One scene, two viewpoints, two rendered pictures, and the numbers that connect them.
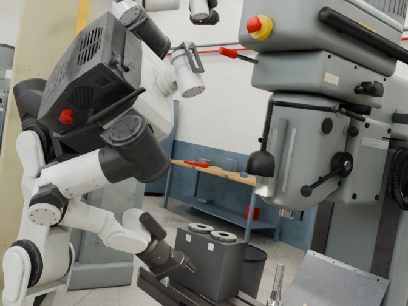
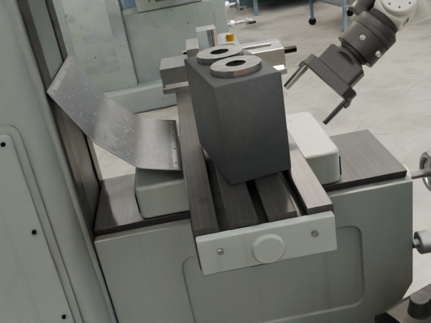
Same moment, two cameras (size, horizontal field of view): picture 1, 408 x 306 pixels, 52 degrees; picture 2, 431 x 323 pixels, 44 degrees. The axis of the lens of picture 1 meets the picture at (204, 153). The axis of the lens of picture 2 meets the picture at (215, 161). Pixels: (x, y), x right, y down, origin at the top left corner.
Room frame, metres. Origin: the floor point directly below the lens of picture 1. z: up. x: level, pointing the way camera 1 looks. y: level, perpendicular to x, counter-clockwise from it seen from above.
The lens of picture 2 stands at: (2.22, 0.48, 1.41)
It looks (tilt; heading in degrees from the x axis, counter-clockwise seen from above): 26 degrees down; 218
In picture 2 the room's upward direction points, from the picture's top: 10 degrees counter-clockwise
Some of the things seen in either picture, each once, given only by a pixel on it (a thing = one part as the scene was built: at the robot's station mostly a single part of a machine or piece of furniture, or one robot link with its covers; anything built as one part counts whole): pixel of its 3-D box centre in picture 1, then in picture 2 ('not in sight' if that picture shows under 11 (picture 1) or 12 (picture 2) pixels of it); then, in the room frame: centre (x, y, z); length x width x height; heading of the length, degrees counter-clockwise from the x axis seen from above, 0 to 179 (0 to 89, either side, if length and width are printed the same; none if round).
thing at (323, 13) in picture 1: (372, 39); not in sight; (1.12, -0.39, 1.79); 0.45 x 0.04 x 0.04; 130
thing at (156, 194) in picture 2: not in sight; (231, 156); (1.21, -0.27, 0.81); 0.50 x 0.35 x 0.12; 130
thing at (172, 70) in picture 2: not in sight; (220, 57); (1.00, -0.40, 1.01); 0.35 x 0.15 x 0.11; 127
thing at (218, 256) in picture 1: (207, 258); (235, 107); (1.43, -0.07, 1.05); 0.22 x 0.12 x 0.20; 50
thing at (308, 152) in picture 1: (299, 152); not in sight; (1.21, -0.27, 1.47); 0.21 x 0.19 x 0.32; 40
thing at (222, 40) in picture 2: not in sight; (228, 44); (0.99, -0.38, 1.04); 0.12 x 0.06 x 0.04; 37
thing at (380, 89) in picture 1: (365, 89); not in sight; (1.14, -0.40, 1.66); 0.12 x 0.04 x 0.04; 130
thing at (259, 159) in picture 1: (261, 162); not in sight; (1.04, -0.14, 1.43); 0.07 x 0.07 x 0.06
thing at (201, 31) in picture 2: not in sight; (206, 38); (1.02, -0.42, 1.07); 0.06 x 0.05 x 0.06; 37
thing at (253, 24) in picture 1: (254, 25); not in sight; (1.04, -0.07, 1.76); 0.04 x 0.03 x 0.04; 40
